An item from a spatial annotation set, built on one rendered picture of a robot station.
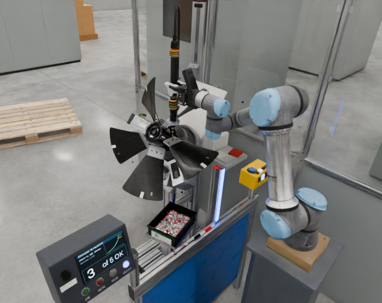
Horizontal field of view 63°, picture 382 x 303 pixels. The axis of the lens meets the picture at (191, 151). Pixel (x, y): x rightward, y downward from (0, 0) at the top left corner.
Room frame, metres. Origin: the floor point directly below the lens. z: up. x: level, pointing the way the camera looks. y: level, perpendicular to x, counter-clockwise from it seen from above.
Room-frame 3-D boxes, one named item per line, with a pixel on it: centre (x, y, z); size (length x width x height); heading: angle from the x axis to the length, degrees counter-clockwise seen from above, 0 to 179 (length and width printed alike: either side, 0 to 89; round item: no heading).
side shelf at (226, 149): (1.91, -0.19, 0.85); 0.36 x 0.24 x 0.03; 47
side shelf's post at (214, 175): (1.91, -0.19, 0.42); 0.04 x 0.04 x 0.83; 47
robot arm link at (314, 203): (0.93, -0.46, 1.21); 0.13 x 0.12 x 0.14; 124
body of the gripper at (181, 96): (1.36, 0.02, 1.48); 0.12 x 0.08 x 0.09; 47
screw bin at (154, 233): (1.17, 0.07, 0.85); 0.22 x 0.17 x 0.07; 153
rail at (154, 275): (1.11, -0.09, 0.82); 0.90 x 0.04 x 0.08; 137
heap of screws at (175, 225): (1.17, 0.08, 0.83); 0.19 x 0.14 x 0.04; 153
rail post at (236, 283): (1.43, -0.39, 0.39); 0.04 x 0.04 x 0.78; 47
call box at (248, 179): (1.40, -0.36, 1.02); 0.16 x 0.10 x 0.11; 137
